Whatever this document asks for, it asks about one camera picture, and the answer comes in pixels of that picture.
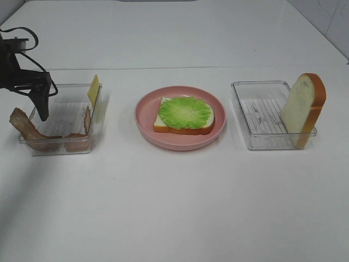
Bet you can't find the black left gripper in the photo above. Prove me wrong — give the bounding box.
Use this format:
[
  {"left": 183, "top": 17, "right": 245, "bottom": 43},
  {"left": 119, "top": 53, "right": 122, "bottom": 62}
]
[{"left": 1, "top": 38, "right": 52, "bottom": 121}]

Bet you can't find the long bacon strip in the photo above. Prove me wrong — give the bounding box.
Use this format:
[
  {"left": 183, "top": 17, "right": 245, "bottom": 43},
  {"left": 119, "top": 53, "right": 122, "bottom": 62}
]
[{"left": 9, "top": 108, "right": 62, "bottom": 152}]

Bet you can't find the short bacon strip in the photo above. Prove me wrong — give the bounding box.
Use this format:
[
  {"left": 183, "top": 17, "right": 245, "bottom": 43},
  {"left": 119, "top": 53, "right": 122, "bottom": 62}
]
[{"left": 64, "top": 106, "right": 91, "bottom": 152}]

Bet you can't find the toast bread slice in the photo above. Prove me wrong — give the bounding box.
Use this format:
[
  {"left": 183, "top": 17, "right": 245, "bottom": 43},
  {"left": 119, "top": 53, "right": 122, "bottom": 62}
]
[
  {"left": 281, "top": 73, "right": 327, "bottom": 149},
  {"left": 153, "top": 96, "right": 215, "bottom": 136}
]

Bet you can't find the green lettuce leaf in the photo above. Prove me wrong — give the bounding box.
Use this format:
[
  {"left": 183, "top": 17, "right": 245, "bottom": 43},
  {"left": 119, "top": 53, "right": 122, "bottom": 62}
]
[{"left": 158, "top": 96, "right": 214, "bottom": 130}]

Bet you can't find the clear plastic ingredient tray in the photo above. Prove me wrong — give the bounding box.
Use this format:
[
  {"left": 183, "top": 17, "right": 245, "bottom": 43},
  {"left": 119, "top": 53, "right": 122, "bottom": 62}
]
[{"left": 19, "top": 84, "right": 106, "bottom": 156}]

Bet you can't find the yellow cheese slice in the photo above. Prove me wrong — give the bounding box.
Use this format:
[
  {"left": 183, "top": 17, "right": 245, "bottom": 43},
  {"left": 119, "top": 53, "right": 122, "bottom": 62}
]
[{"left": 87, "top": 75, "right": 100, "bottom": 108}]

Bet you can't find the pink round plate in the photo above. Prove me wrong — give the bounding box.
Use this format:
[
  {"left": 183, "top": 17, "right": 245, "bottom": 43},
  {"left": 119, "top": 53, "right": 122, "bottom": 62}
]
[{"left": 135, "top": 86, "right": 226, "bottom": 151}]

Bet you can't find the clear plastic bread tray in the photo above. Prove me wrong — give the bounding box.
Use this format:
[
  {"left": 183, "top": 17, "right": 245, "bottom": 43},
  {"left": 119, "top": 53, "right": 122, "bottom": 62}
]
[{"left": 231, "top": 80, "right": 317, "bottom": 150}]

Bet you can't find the upright toast bread slice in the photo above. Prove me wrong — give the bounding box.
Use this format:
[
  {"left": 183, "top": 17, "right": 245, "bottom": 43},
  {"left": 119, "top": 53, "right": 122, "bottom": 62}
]
[{"left": 281, "top": 73, "right": 327, "bottom": 149}]

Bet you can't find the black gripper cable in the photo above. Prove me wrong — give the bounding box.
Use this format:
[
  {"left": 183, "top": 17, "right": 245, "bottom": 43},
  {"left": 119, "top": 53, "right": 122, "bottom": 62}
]
[{"left": 0, "top": 26, "right": 58, "bottom": 97}]

